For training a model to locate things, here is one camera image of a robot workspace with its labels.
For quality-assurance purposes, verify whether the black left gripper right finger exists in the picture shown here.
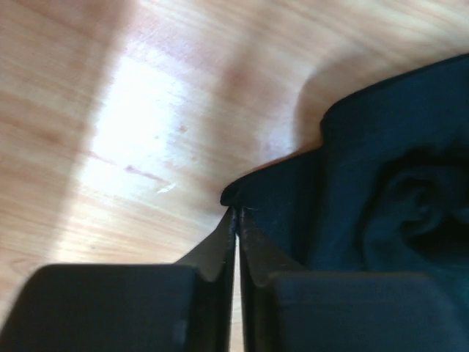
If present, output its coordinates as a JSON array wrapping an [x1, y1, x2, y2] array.
[[237, 210, 468, 351]]

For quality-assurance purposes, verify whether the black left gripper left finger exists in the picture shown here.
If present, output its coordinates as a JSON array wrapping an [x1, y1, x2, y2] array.
[[1, 210, 237, 351]]

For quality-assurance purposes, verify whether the black t-shirt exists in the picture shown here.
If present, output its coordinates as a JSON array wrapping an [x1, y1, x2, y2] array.
[[221, 55, 468, 273]]

